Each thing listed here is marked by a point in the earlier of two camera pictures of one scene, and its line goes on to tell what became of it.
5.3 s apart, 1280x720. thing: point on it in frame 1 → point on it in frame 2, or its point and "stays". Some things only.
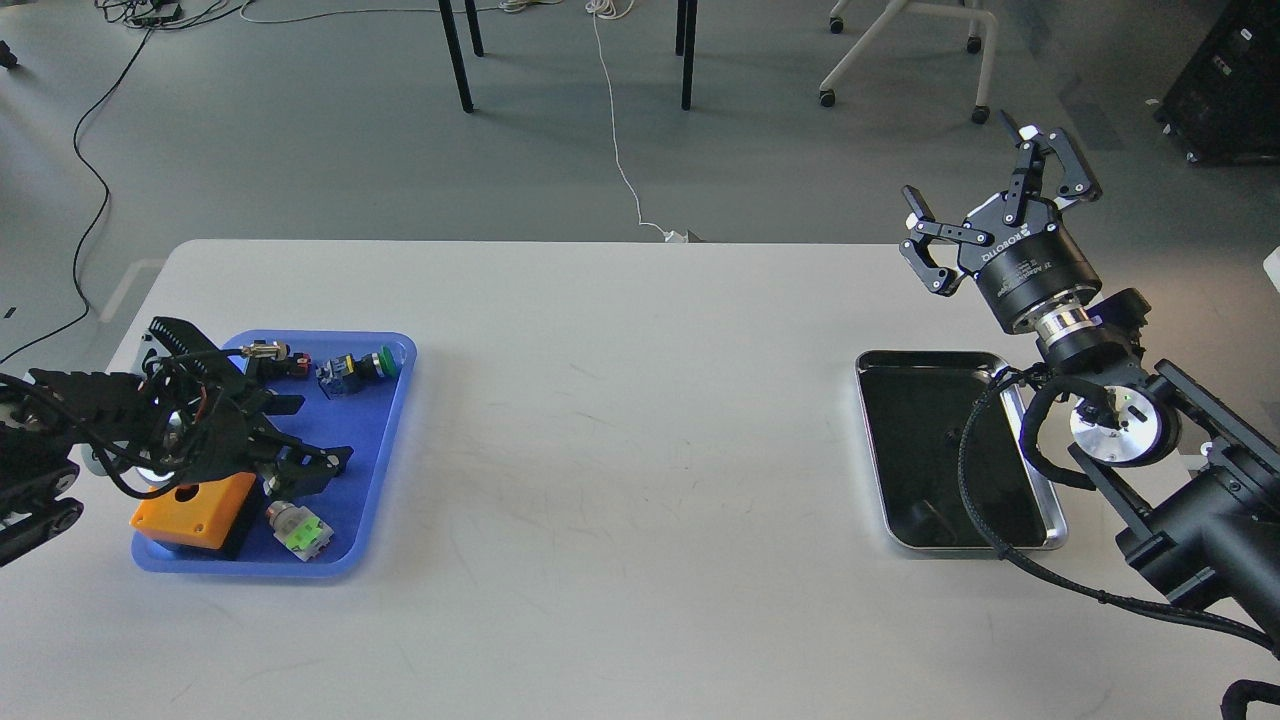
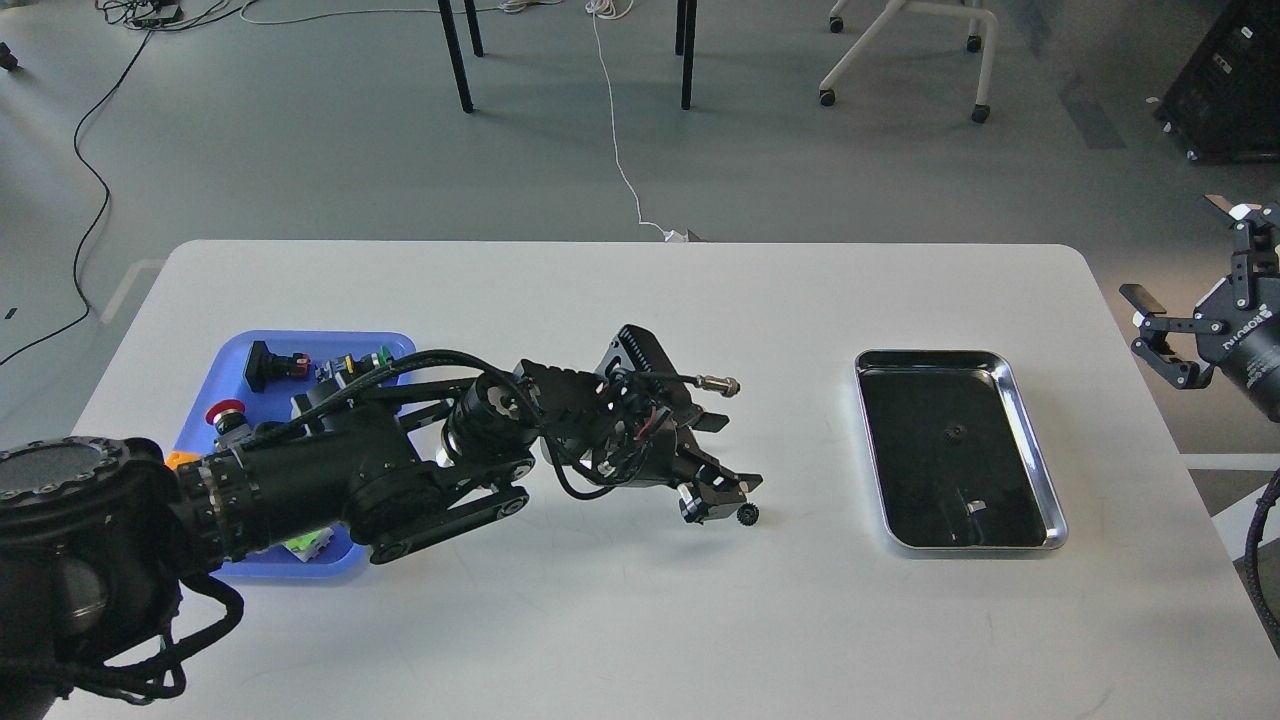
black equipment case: [1226, 103] stays
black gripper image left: [197, 405] → [619, 429]
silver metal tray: [914, 404] stays
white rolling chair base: [981, 112] stays
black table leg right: [685, 46] stays
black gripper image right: [1028, 273] → [1247, 350]
